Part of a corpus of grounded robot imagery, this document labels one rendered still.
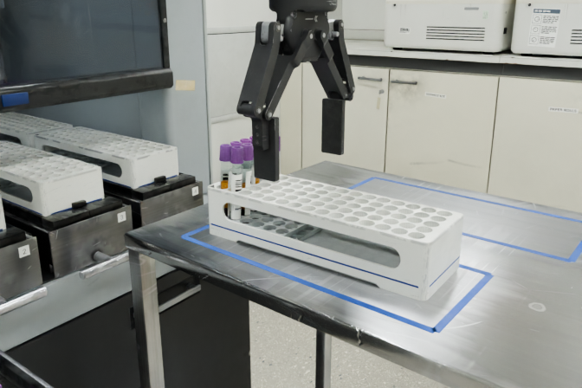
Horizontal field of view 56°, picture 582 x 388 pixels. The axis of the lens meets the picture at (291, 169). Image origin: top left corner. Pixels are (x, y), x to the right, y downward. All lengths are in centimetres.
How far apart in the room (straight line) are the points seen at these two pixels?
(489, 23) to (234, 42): 117
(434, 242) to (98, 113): 81
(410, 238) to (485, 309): 10
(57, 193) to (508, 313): 61
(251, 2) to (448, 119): 112
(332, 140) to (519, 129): 187
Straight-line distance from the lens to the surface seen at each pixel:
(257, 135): 58
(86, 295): 88
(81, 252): 85
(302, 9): 61
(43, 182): 84
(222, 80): 272
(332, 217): 59
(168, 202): 93
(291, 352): 192
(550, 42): 247
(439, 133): 265
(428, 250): 55
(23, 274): 82
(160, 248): 69
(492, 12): 252
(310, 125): 299
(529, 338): 55
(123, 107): 112
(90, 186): 88
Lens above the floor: 110
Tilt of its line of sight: 16 degrees down
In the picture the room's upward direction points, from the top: straight up
